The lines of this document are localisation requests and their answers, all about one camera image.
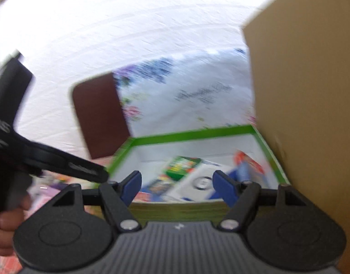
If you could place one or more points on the green cardboard box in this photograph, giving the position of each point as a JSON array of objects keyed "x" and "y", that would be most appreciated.
[{"x": 175, "y": 212}]

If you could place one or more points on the plaid tablecloth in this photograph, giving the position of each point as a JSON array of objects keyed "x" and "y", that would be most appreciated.
[{"x": 53, "y": 181}]

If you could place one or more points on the green battery packet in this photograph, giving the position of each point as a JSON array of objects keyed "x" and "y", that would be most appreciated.
[{"x": 182, "y": 167}]

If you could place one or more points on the brown wooden board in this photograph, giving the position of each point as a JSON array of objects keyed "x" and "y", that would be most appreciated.
[{"x": 102, "y": 114}]

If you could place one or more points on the person's left hand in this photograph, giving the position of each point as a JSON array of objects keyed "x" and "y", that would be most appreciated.
[{"x": 6, "y": 234}]

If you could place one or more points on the white and blue device box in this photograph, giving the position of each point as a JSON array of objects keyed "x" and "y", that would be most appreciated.
[{"x": 196, "y": 187}]

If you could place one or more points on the red and blue tube box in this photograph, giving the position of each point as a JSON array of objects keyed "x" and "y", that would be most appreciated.
[{"x": 247, "y": 162}]

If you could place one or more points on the blue printed packet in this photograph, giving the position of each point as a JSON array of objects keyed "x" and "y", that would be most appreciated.
[{"x": 159, "y": 187}]

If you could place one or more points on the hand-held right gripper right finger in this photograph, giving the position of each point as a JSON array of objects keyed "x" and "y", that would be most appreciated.
[{"x": 224, "y": 187}]

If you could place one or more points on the floral plastic bag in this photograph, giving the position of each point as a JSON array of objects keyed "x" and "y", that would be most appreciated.
[{"x": 186, "y": 91}]

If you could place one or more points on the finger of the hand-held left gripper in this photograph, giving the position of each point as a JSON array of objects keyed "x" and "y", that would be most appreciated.
[{"x": 75, "y": 167}]

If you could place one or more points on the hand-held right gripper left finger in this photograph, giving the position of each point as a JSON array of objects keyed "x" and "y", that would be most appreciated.
[{"x": 131, "y": 187}]

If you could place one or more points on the brown cardboard sheet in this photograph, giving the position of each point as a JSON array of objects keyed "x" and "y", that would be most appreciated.
[{"x": 311, "y": 91}]

